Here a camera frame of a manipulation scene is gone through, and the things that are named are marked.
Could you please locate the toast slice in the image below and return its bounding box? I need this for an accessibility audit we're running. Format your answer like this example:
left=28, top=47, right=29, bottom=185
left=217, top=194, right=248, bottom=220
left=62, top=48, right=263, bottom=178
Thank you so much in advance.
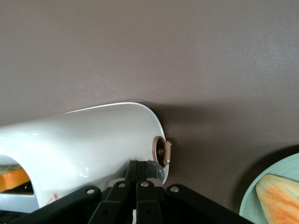
left=0, top=163, right=32, bottom=194

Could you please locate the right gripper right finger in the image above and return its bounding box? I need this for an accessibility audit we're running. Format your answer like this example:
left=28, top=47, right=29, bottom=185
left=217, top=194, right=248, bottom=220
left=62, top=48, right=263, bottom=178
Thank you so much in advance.
left=136, top=161, right=255, bottom=224

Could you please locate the pale green plate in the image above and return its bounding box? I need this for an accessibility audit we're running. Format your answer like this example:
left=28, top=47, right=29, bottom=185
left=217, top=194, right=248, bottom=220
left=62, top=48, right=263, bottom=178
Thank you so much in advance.
left=239, top=153, right=299, bottom=224

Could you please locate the grey toaster lever knob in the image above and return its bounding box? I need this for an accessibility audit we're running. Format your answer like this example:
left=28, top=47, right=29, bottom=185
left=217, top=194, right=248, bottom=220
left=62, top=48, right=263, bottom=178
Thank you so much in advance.
left=147, top=161, right=165, bottom=182

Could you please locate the white two-slot toaster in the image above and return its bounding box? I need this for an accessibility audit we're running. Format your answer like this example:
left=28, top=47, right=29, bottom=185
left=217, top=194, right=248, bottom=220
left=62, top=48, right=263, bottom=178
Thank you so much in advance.
left=0, top=101, right=175, bottom=214

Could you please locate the triangular orange pastry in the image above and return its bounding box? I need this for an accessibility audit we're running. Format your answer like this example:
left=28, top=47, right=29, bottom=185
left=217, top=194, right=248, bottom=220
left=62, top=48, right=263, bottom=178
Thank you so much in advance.
left=256, top=174, right=299, bottom=224

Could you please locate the brown table mat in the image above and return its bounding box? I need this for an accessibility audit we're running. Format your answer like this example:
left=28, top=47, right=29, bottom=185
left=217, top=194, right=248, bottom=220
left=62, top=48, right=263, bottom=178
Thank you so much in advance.
left=0, top=0, right=299, bottom=224

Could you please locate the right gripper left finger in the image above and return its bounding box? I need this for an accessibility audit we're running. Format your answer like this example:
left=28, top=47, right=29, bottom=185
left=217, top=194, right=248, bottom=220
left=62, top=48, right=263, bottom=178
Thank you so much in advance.
left=0, top=160, right=139, bottom=224

